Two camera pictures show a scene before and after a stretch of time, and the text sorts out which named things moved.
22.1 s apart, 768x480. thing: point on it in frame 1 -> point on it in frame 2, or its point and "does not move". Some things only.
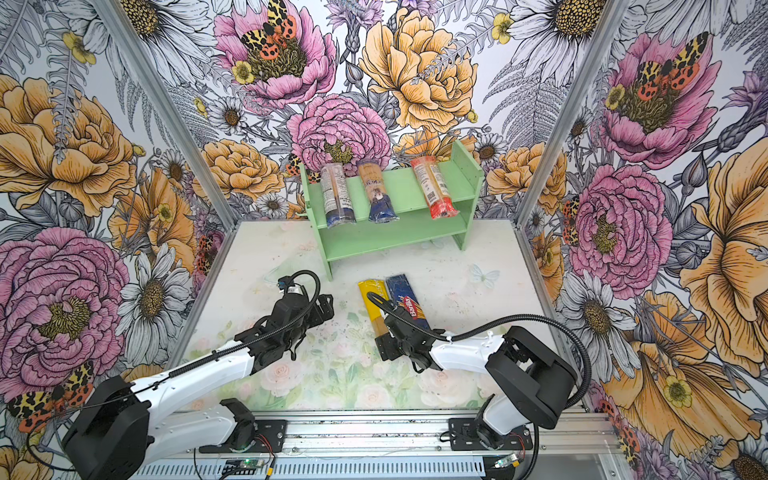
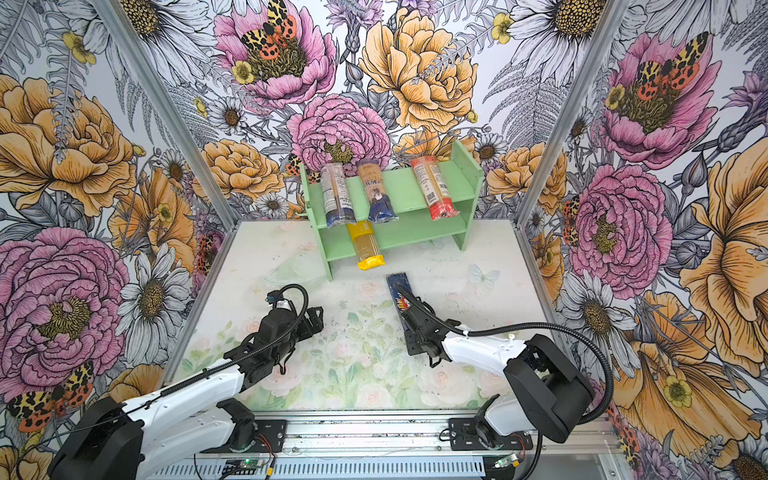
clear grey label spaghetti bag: [336, 195] does not move
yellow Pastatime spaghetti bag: [378, 320] -> [366, 245]
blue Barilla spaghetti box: [403, 298] does not move
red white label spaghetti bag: [434, 187] does not move
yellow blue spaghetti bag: [380, 205] does not move
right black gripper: [385, 347] -> [410, 341]
